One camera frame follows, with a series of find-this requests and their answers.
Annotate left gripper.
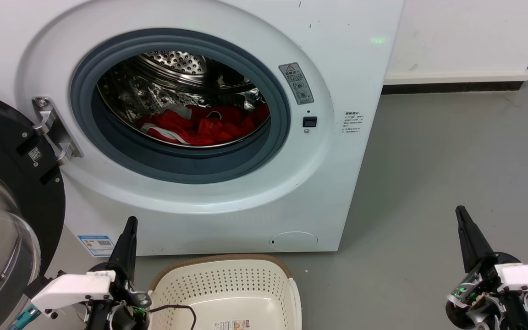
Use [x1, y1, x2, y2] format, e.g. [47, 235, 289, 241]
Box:
[85, 217, 152, 330]

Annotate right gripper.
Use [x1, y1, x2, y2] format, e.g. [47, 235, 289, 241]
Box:
[445, 206, 528, 330]

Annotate red and white garment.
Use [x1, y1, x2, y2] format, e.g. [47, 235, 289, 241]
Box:
[137, 103, 270, 146]

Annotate cream perforated laundry basket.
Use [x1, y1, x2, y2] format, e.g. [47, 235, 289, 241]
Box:
[148, 254, 302, 330]

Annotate black washer door with glass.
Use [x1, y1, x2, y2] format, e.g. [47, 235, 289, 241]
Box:
[0, 89, 66, 330]

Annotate stainless steel washing machine drum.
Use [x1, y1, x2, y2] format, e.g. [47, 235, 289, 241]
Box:
[97, 50, 271, 148]

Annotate blue energy label sticker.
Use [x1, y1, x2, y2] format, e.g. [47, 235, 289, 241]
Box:
[77, 235, 116, 257]

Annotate grey rubber door gasket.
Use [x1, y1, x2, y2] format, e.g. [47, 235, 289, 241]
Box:
[70, 28, 291, 185]

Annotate white front-load washing machine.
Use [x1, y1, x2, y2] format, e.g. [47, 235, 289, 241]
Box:
[0, 0, 406, 256]

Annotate metal door hinge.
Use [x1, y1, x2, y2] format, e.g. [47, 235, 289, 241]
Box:
[32, 97, 83, 165]

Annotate round white filter cover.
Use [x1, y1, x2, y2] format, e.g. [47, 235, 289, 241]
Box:
[269, 231, 319, 252]

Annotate small text label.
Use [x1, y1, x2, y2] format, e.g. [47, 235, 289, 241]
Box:
[341, 110, 363, 134]

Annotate grey warning sticker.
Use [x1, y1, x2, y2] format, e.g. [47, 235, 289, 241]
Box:
[278, 62, 314, 105]

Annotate thin black cable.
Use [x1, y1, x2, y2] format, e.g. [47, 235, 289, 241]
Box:
[147, 304, 198, 330]

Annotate teal cable connector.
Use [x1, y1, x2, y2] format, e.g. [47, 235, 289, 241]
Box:
[10, 306, 41, 330]

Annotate black wall baseboard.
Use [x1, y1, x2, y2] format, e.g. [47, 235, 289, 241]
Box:
[382, 81, 526, 95]

